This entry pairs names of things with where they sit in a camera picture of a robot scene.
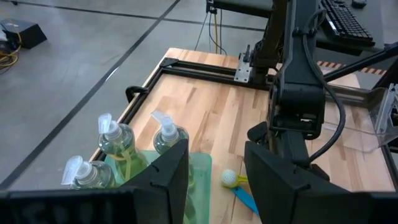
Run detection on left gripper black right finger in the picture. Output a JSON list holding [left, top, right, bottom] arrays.
[[244, 141, 360, 224]]

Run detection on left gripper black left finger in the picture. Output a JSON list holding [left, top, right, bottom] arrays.
[[123, 139, 190, 224]]

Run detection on yellow-green dish brush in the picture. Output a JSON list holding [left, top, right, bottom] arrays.
[[221, 169, 249, 189]]

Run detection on clear yellow soap pump bottle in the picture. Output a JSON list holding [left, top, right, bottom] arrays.
[[150, 110, 190, 156], [97, 113, 149, 183], [60, 155, 116, 190]]

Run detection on blue dish brush white bristles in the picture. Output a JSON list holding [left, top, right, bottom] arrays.
[[230, 185, 259, 216]]

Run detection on green translucent plastic tray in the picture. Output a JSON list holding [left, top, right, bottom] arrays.
[[104, 150, 213, 224]]

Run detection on black diagonal bar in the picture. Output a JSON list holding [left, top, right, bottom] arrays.
[[323, 42, 398, 83]]

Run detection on black computer keyboard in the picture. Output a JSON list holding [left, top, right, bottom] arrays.
[[320, 0, 374, 42]]

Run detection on dark grey desk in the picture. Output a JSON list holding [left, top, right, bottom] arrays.
[[206, 0, 398, 57]]

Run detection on black floor box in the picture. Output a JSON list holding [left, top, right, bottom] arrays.
[[0, 17, 48, 50]]

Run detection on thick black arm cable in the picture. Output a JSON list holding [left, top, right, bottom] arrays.
[[292, 7, 346, 166]]

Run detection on silver metal bracket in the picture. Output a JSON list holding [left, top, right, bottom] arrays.
[[233, 60, 252, 83]]

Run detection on black clamp bracket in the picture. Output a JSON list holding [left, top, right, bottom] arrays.
[[125, 85, 150, 104]]

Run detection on black aluminium table frame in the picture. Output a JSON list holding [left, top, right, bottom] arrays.
[[90, 57, 398, 190]]

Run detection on yellow hanging cable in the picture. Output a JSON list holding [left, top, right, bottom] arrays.
[[213, 14, 219, 54]]

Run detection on black thin cable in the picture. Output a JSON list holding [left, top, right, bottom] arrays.
[[194, 12, 210, 52]]

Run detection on yellow floor cables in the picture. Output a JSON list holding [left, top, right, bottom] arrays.
[[0, 30, 22, 68]]

